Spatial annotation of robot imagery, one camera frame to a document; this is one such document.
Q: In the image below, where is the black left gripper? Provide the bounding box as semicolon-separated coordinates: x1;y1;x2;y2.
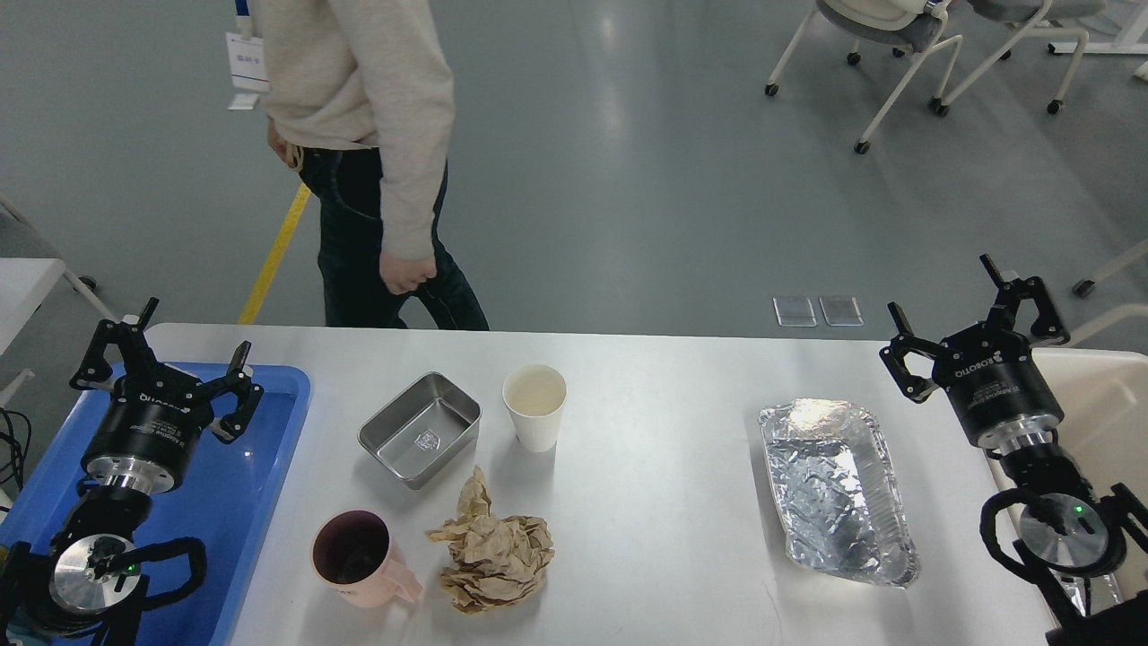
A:
70;298;265;496

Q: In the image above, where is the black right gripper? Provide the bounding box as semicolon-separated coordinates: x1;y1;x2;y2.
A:
879;254;1071;450

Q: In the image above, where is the aluminium foil tray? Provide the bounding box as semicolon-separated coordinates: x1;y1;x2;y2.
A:
758;399;921;589

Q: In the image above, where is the pink plastic mug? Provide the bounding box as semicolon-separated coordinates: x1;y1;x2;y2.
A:
310;509;422;608

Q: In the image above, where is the stainless steel rectangular pan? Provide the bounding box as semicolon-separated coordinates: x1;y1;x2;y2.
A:
358;372;483;491

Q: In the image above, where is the white paper cup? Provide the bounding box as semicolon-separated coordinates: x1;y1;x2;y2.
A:
501;364;569;453

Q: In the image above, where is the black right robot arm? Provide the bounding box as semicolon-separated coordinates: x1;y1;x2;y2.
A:
879;255;1147;645

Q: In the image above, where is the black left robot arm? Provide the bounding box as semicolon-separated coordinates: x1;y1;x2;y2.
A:
3;298;264;645

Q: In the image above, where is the blue plastic tray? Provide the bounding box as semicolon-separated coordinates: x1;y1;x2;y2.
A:
1;365;310;645

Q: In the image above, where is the beige plastic bin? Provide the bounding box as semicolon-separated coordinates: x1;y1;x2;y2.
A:
1033;347;1147;613

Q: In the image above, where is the floor outlet cover right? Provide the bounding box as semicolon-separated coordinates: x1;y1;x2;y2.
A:
819;295;864;327

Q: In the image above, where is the floor outlet cover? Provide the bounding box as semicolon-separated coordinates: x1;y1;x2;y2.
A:
819;295;864;327
771;297;819;327

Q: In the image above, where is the white side table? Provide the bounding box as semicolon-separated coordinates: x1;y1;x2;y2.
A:
1;258;114;355

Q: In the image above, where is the white chair leg right edge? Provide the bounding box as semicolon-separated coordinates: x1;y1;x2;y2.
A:
1071;239;1147;299

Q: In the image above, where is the floor outlet cover left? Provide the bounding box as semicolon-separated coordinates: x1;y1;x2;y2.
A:
771;297;819;327

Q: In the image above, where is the white office chair left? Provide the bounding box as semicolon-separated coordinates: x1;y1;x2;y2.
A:
763;1;963;155

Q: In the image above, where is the white office chair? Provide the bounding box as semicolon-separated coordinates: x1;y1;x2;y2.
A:
763;1;963;155
929;0;1108;118

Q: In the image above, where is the white office chair right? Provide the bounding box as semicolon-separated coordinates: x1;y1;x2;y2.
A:
929;0;1108;118

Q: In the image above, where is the person in beige sweater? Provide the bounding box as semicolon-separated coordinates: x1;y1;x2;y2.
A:
251;1;489;330

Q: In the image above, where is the crumpled brown paper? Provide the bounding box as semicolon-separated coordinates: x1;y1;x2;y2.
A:
425;467;556;615

